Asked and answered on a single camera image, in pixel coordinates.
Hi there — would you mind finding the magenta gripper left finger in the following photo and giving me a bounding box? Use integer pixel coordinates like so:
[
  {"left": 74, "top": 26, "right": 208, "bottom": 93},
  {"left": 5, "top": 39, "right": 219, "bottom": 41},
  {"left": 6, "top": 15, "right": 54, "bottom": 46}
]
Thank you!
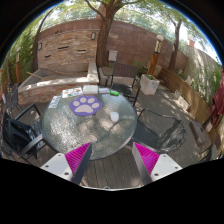
[{"left": 41, "top": 143, "right": 92, "bottom": 185}]

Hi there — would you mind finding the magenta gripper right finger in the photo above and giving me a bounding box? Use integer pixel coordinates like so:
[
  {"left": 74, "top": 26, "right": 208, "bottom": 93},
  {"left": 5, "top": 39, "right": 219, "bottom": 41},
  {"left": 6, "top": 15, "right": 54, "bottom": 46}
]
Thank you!
[{"left": 132, "top": 142, "right": 182, "bottom": 185}]

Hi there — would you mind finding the black mesh chair right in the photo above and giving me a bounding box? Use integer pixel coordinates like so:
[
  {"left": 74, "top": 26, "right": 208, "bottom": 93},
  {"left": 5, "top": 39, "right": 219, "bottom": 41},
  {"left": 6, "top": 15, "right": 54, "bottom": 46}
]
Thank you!
[{"left": 129, "top": 108, "right": 187, "bottom": 153}]

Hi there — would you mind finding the round glass patio table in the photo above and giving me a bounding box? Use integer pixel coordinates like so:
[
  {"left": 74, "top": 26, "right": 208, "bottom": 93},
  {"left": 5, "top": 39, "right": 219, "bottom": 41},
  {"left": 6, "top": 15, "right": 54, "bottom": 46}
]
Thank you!
[{"left": 42, "top": 94, "right": 137, "bottom": 160}]

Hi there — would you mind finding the black chair left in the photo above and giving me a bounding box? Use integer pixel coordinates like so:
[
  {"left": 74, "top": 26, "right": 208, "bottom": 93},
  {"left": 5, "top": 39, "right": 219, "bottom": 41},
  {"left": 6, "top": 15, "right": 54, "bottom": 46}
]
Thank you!
[{"left": 2, "top": 104, "right": 47, "bottom": 161}]

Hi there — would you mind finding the purple paw print mousepad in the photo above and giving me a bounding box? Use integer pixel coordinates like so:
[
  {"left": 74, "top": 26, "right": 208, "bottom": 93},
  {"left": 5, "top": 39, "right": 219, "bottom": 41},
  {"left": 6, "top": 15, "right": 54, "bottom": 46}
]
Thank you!
[{"left": 70, "top": 95, "right": 102, "bottom": 116}]

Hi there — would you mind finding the white patterned paper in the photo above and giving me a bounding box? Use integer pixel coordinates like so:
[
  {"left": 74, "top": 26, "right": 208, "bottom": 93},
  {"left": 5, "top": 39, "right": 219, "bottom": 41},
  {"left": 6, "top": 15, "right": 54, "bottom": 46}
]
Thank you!
[{"left": 48, "top": 96, "right": 61, "bottom": 109}]

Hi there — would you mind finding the colourful printed card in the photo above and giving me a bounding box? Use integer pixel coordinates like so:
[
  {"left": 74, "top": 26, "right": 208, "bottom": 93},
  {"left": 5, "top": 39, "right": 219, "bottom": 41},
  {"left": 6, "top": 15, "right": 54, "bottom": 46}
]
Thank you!
[{"left": 62, "top": 87, "right": 83, "bottom": 98}]

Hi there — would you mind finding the wooden bench right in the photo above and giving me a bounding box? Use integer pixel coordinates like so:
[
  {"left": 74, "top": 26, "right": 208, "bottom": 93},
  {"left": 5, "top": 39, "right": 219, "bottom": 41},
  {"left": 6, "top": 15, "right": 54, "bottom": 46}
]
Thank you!
[{"left": 159, "top": 68, "right": 210, "bottom": 123}]

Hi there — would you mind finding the white flat box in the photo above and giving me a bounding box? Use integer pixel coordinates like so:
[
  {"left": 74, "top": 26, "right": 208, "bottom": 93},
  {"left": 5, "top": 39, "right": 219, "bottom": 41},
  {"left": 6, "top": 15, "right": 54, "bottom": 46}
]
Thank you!
[{"left": 83, "top": 85, "right": 98, "bottom": 94}]

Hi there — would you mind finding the small white card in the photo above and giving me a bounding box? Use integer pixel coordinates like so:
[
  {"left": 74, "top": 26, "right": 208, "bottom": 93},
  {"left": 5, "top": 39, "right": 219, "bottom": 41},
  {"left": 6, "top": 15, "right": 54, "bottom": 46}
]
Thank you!
[{"left": 99, "top": 88, "right": 110, "bottom": 94}]

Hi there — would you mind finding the white square planter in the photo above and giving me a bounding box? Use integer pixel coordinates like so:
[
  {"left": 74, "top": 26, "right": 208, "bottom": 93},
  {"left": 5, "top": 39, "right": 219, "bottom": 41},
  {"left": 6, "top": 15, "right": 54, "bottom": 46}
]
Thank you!
[{"left": 140, "top": 74, "right": 160, "bottom": 95}]

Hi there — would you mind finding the green small object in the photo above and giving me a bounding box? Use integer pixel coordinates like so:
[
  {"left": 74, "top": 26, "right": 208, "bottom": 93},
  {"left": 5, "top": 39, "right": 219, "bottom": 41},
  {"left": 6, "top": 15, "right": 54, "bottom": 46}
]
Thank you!
[{"left": 110, "top": 90, "right": 119, "bottom": 96}]

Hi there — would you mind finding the stone raised planter bench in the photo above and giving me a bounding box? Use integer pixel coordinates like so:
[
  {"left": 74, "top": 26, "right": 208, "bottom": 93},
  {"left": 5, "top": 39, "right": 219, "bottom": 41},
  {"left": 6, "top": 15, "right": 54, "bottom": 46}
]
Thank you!
[{"left": 18, "top": 62, "right": 99, "bottom": 104}]

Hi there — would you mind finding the black metal chair far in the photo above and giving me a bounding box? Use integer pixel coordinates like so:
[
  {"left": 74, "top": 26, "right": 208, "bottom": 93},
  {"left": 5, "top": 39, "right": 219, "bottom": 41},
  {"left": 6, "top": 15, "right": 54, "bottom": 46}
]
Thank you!
[{"left": 105, "top": 62, "right": 141, "bottom": 105}]

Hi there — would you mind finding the tree trunk centre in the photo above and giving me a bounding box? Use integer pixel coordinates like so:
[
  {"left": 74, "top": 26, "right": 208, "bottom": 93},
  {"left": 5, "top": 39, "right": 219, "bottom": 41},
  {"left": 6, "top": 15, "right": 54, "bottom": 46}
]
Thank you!
[{"left": 84, "top": 0, "right": 125, "bottom": 68}]

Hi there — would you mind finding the orange post lamp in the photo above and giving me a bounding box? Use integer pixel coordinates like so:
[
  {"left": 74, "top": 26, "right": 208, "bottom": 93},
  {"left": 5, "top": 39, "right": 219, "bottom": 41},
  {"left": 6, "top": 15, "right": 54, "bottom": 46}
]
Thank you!
[{"left": 148, "top": 35, "right": 164, "bottom": 75}]

